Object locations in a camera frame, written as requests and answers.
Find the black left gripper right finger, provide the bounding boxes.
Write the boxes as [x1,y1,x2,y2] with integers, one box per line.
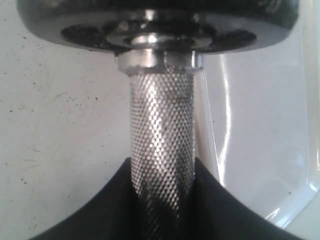
[187,158,294,240]

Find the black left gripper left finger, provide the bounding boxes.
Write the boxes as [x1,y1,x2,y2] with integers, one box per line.
[34,157,142,240]

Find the chrome dumbbell bar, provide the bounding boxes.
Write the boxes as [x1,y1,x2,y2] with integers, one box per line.
[115,7,205,240]

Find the white plastic tray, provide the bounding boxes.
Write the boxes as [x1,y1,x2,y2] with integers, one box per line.
[194,0,320,229]

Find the black weight plate far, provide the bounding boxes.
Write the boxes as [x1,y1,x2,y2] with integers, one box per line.
[16,0,300,55]

